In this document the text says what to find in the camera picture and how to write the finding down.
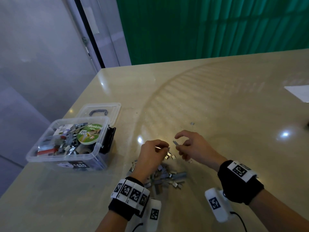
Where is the person's right hand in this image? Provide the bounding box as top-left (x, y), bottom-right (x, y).
top-left (174, 130), bottom-right (228, 171)

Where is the person's left hand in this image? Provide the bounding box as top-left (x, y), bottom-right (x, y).
top-left (130, 139), bottom-right (171, 184)

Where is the pile of metal staple strips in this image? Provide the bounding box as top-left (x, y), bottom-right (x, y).
top-left (128, 150), bottom-right (190, 195)

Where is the small white staple box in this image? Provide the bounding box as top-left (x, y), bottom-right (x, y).
top-left (53, 124), bottom-right (74, 135)

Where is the red stapler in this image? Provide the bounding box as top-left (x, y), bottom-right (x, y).
top-left (37, 149), bottom-right (58, 156)

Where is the transparent storage box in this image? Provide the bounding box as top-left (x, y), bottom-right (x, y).
top-left (25, 117), bottom-right (117, 171)

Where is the person's left forearm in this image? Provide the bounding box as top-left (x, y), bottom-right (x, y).
top-left (96, 210), bottom-right (128, 232)

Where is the person's right forearm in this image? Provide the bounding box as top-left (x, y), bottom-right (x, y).
top-left (248, 188), bottom-right (309, 232)

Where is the black marker wristband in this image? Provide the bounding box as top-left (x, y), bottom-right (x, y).
top-left (217, 160), bottom-right (265, 206)
top-left (108, 176), bottom-right (151, 221)

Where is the transparent box lid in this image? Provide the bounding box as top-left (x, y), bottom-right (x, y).
top-left (76, 103), bottom-right (122, 125)

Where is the white paper sheet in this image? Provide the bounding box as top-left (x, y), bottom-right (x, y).
top-left (284, 85), bottom-right (309, 103)

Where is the green curtain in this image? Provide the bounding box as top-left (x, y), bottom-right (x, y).
top-left (116, 0), bottom-right (309, 66)

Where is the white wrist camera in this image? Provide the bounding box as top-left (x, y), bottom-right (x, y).
top-left (142, 198), bottom-right (163, 232)
top-left (204, 187), bottom-right (233, 223)

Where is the black camera cable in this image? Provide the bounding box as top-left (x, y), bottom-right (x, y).
top-left (131, 221), bottom-right (145, 232)
top-left (230, 211), bottom-right (249, 232)

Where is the black window post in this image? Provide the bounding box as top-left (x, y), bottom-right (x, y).
top-left (72, 0), bottom-right (104, 70)

